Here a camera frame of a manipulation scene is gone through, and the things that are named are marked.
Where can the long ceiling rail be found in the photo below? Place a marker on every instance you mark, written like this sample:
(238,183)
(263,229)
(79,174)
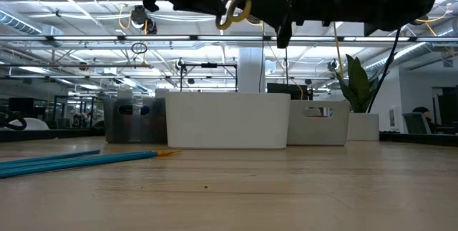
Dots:
(143,38)

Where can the white pillar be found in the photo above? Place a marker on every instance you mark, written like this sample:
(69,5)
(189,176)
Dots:
(250,70)

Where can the blue paintbrush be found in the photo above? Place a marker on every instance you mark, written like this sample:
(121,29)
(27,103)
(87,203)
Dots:
(50,156)
(71,160)
(71,166)

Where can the black display screen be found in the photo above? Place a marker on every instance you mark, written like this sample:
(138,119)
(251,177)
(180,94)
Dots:
(286,91)

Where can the silver ventilation duct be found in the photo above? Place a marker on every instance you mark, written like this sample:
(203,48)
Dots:
(411,50)

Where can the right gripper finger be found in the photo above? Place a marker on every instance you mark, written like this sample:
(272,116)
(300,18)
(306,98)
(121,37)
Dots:
(285,34)
(268,2)

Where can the black metal rack frame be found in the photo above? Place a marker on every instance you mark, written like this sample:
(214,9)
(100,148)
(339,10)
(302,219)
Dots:
(209,65)

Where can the person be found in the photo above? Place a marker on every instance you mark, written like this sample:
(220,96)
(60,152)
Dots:
(424,116)

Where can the light grey plastic bin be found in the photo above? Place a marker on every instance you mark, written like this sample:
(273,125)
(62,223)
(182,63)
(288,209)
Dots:
(318,131)

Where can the dark grey plastic bin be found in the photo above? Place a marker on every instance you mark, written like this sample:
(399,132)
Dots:
(157,127)

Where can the black cabinet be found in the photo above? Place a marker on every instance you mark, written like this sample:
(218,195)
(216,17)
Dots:
(447,109)

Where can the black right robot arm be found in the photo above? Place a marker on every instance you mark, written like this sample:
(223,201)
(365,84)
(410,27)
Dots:
(400,2)

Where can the green plant in white pot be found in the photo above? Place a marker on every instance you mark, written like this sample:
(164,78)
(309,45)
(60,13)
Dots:
(358,84)

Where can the grey swivel chair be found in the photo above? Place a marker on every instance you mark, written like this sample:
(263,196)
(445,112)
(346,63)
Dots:
(415,123)

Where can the black metal table frame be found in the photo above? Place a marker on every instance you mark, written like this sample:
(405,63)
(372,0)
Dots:
(418,138)

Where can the white plastic bin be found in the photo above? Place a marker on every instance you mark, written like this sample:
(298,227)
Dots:
(229,123)

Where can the short ceiling rail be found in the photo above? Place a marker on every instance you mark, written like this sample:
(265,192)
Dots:
(71,66)

